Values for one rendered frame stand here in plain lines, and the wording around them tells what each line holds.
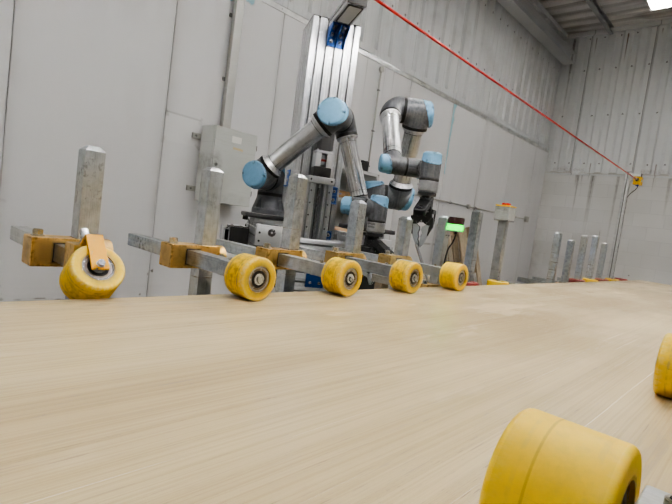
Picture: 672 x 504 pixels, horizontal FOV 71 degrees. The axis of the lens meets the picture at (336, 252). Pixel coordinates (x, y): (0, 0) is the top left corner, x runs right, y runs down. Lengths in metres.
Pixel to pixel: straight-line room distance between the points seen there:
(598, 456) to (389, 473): 0.15
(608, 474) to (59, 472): 0.29
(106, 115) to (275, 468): 3.54
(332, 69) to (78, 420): 2.27
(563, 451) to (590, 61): 10.13
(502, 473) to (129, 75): 3.76
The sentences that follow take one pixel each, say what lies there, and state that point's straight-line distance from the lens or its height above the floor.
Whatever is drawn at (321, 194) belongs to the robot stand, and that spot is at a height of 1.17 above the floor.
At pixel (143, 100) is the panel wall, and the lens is 3.90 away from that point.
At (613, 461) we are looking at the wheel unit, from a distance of 0.27.
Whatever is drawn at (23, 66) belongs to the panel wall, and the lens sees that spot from 3.67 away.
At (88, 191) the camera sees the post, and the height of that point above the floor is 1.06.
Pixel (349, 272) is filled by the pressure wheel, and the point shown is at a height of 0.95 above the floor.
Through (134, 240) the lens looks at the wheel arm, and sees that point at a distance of 1.27.
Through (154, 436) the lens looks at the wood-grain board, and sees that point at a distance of 0.38.
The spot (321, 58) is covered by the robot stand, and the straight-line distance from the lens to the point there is 2.53.
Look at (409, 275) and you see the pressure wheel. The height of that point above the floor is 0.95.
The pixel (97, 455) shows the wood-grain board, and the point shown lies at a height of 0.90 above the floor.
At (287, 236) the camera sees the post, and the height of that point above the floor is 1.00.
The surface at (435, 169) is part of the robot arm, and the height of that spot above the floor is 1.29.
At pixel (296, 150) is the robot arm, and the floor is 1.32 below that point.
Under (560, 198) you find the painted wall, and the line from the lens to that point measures 9.84.
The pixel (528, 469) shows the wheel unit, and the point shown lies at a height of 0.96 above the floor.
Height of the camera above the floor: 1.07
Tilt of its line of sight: 4 degrees down
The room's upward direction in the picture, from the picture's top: 8 degrees clockwise
